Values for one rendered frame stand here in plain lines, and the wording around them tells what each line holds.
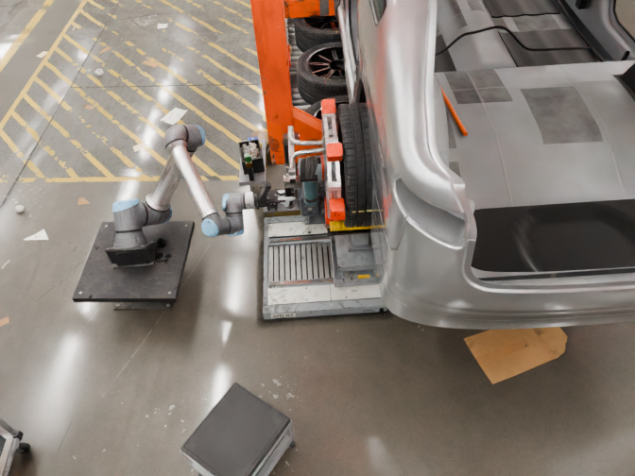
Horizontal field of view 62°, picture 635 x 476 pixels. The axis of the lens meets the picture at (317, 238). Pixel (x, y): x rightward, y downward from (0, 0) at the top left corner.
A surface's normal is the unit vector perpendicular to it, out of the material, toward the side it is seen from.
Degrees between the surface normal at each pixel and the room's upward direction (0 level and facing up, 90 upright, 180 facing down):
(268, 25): 90
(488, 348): 1
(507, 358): 2
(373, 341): 0
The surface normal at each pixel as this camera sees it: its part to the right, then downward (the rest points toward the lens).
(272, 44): 0.06, 0.75
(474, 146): -0.01, -0.33
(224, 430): -0.04, -0.65
